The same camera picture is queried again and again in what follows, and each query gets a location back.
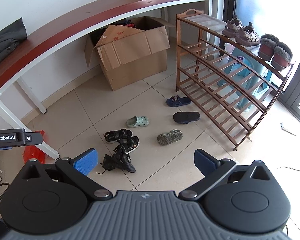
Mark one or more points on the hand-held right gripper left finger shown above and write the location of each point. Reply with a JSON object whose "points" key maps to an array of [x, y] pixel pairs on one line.
{"points": [[86, 158]]}

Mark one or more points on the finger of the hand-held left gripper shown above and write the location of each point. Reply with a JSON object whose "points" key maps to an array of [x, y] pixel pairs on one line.
{"points": [[35, 138]]}

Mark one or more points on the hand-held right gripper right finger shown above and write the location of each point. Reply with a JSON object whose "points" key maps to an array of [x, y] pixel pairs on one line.
{"points": [[205, 160]]}

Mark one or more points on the black leather boot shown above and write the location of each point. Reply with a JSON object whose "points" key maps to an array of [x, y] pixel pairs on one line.
{"points": [[126, 161], [108, 162]]}

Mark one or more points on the wooden shoe rack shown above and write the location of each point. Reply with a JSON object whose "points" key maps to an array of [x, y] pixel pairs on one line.
{"points": [[179, 55]]}

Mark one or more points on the red plastic bag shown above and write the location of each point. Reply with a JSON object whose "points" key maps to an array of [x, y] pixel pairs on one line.
{"points": [[35, 153]]}

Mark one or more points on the green clog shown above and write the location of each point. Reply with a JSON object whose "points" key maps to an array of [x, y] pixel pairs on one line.
{"points": [[137, 122], [170, 137]]}

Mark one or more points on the black slide slipper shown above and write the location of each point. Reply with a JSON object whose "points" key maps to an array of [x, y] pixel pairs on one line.
{"points": [[186, 117]]}

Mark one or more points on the navy slide slipper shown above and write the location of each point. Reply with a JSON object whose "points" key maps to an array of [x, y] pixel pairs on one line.
{"points": [[178, 101]]}

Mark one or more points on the folded grey cloth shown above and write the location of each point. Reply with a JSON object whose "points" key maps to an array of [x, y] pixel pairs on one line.
{"points": [[7, 42]]}

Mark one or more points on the light blue plastic stool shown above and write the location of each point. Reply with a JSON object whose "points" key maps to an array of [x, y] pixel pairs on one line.
{"points": [[236, 65]]}

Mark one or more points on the cardboard box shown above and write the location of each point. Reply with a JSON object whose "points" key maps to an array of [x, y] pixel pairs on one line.
{"points": [[135, 65]]}

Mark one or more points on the brown mesh sandal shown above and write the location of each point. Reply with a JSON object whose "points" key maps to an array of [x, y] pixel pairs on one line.
{"points": [[248, 36], [231, 27]]}

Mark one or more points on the red and black bag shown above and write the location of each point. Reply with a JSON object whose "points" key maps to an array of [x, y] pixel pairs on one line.
{"points": [[130, 24]]}

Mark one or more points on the red-brown desk with white frame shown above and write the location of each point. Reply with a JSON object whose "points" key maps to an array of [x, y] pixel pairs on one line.
{"points": [[90, 12]]}

